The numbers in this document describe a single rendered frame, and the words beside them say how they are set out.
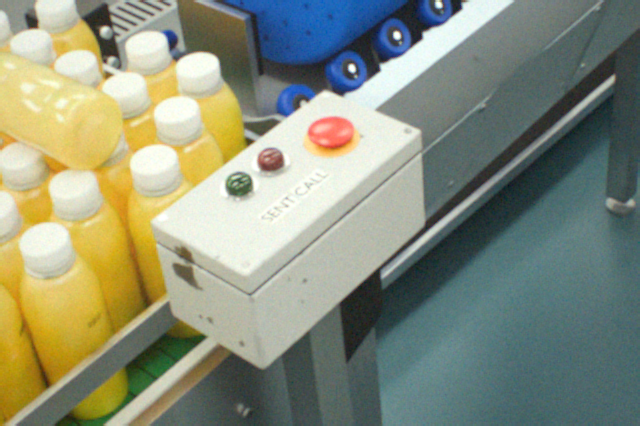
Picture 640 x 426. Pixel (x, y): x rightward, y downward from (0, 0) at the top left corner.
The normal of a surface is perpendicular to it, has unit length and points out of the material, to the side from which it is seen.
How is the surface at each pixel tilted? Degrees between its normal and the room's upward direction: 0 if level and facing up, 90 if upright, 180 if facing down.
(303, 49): 90
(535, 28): 70
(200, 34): 90
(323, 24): 90
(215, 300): 90
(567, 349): 0
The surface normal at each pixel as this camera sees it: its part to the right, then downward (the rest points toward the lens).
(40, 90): -0.30, -0.54
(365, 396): 0.76, 0.37
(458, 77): 0.68, 0.10
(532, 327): -0.09, -0.75
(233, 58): -0.65, 0.54
